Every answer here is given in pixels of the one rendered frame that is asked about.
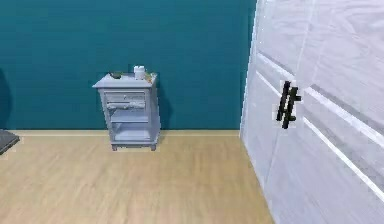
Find grey bedside table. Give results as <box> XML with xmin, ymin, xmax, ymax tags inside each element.
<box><xmin>92</xmin><ymin>72</ymin><xmax>162</xmax><ymax>152</ymax></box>

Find white room door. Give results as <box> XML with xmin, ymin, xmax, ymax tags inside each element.
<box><xmin>239</xmin><ymin>0</ymin><xmax>384</xmax><ymax>224</ymax></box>

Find dark grey flat object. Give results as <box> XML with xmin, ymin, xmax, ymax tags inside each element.
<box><xmin>0</xmin><ymin>129</ymin><xmax>21</xmax><ymax>156</ymax></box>

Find black door handle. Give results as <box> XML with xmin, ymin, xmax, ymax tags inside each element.
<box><xmin>276</xmin><ymin>80</ymin><xmax>303</xmax><ymax>130</ymax></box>

